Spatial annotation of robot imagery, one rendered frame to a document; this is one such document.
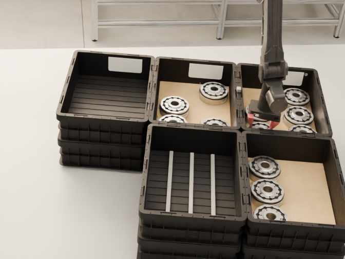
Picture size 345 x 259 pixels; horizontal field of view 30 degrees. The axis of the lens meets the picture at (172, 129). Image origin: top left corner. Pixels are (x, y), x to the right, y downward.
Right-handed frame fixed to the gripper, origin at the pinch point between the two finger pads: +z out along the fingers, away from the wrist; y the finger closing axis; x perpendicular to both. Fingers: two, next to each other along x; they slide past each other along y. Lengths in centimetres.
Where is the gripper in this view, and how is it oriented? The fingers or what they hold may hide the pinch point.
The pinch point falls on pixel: (260, 128)
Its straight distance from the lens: 219.5
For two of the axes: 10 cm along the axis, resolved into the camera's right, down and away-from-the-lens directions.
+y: 9.8, 1.7, -0.2
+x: 1.3, -6.1, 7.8
